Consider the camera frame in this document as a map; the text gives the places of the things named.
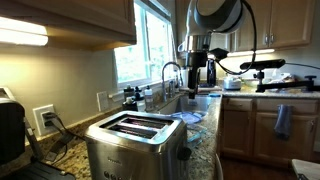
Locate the narrow under-cabinet light strip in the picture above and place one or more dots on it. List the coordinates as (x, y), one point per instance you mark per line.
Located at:
(263, 51)

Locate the wooden base cabinets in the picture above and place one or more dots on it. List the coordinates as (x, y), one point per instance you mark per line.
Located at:
(246, 130)

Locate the blue grey dish towel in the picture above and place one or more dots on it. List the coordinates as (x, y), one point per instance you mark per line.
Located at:
(283, 121)

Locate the black bar-shaped camera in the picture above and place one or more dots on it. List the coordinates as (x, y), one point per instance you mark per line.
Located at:
(266, 63)

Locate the black pump bottle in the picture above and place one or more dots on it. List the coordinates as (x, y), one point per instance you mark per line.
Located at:
(138, 94)

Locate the blue plate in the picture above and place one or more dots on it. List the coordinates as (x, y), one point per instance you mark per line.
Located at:
(188, 117)

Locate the black countertop appliance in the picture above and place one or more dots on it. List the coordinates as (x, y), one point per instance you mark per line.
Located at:
(10, 133)

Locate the white table corner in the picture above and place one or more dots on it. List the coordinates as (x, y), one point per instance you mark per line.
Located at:
(306, 169)

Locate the chrome kitchen faucet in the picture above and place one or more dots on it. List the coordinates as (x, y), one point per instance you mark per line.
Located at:
(164, 83)

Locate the white pot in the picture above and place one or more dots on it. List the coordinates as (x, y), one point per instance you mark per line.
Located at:
(232, 83)

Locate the tall black bottle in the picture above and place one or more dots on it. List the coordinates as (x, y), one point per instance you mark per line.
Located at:
(211, 76)

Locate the white wall outlet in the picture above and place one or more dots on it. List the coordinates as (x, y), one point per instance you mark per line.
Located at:
(37, 123)

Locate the clear glass container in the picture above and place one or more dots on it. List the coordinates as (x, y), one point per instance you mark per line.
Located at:
(196, 135)

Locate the black bottle with white cap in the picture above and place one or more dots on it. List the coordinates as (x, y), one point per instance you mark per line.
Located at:
(129, 105)

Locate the kitchen window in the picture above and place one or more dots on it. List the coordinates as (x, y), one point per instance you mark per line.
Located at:
(143, 50)

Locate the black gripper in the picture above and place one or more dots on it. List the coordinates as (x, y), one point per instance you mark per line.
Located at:
(196, 59)

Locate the dark pump soap bottle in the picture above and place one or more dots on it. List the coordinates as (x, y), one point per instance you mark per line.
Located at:
(128, 92)

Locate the white switch plate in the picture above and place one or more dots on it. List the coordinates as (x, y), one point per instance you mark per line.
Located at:
(102, 101)

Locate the wide under-cabinet light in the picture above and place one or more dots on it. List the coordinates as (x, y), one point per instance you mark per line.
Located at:
(20, 33)

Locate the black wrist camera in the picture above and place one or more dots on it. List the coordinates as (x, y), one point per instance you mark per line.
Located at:
(218, 54)

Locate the black flat grill device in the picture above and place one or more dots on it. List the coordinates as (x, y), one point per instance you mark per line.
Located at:
(36, 171)

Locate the stainless steel toaster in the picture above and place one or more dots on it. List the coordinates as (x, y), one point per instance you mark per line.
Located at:
(136, 150)

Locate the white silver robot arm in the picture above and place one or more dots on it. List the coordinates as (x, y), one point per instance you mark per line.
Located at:
(216, 16)

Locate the black camera clamp stand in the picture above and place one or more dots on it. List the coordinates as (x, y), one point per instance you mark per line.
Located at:
(286, 85)

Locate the wooden wall cabinet over toaster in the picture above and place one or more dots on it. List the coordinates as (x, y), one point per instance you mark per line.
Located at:
(83, 16)

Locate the white paper towel roll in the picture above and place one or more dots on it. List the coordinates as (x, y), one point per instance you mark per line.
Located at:
(184, 78)

